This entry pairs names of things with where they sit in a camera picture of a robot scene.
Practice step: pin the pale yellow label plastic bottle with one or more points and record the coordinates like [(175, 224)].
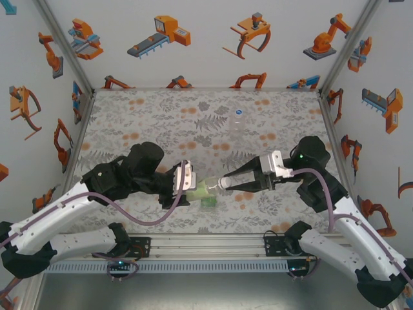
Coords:
[(203, 192)]

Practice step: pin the green label plastic bottle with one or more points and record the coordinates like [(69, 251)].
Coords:
[(209, 203)]

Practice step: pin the clear unlabelled plastic bottle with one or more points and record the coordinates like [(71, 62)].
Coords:
[(238, 126)]

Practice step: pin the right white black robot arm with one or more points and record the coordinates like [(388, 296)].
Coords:
[(361, 232)]

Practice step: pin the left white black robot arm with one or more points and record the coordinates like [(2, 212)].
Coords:
[(48, 219)]

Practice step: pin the floral patterned table cover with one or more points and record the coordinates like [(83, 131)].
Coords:
[(180, 122)]

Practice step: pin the small controller circuit board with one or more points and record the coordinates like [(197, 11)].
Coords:
[(298, 268), (119, 263)]

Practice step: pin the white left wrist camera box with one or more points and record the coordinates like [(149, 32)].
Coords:
[(187, 177)]

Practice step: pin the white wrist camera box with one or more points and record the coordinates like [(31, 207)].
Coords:
[(272, 163), (187, 177)]

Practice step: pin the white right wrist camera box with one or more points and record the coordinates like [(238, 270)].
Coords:
[(272, 163)]

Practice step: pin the aluminium side rail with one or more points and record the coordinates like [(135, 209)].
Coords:
[(329, 129), (84, 122)]

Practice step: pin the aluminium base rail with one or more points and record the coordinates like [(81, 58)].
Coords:
[(206, 247)]

